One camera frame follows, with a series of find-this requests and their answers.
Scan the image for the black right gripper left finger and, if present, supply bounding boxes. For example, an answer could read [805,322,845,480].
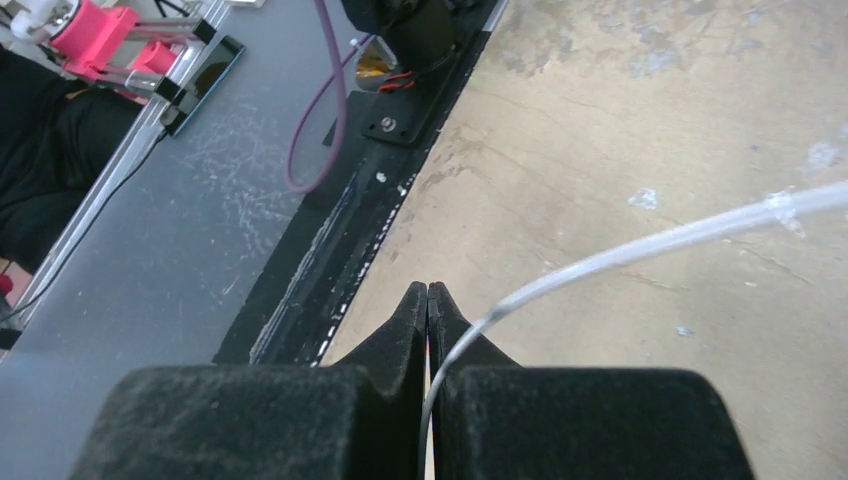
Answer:
[71,282,427,479]

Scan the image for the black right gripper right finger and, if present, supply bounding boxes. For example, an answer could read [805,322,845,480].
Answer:
[427,282,754,479]

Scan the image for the white thin cable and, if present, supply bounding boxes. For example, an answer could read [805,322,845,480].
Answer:
[417,180,848,480]

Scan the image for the black smartphone on table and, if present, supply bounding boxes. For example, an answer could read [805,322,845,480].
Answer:
[160,35,245,136]

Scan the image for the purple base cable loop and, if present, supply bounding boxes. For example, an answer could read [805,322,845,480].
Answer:
[286,0,376,195]

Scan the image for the thin black table cable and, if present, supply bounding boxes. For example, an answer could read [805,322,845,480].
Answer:
[0,129,167,326]

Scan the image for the pink object on rail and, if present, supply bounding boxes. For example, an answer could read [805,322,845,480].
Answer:
[10,1,216,103]

